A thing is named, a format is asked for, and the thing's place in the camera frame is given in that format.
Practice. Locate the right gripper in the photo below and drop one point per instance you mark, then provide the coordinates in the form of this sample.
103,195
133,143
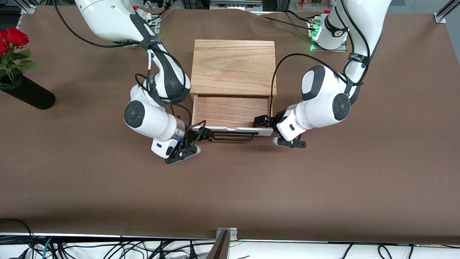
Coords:
194,137

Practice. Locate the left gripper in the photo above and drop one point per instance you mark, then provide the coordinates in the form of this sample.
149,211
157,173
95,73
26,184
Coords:
268,121

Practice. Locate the wooden drawer with white front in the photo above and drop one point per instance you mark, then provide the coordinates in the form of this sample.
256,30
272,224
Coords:
231,111

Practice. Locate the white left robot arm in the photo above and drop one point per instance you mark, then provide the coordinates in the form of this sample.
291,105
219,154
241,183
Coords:
323,100

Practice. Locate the light wooden drawer cabinet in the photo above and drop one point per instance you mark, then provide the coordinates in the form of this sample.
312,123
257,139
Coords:
233,64

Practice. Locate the brown table cover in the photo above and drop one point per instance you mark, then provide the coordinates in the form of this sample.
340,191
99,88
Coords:
107,187

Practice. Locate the grey background device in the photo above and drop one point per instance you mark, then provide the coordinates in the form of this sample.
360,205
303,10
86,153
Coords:
235,5

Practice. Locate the orange background object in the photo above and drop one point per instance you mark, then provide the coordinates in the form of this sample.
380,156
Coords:
305,4

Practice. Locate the black cylindrical vase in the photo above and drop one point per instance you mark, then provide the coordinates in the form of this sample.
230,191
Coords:
32,95

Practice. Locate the red artificial rose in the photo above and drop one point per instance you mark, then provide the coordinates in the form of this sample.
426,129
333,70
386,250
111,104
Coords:
3,46
16,36

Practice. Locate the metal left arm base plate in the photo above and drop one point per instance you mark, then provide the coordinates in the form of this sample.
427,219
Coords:
316,48

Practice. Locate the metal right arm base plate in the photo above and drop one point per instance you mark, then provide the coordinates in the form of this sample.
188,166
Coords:
156,27

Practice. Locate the aluminium frame profile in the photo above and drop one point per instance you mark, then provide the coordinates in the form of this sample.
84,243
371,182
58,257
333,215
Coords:
27,9
440,17

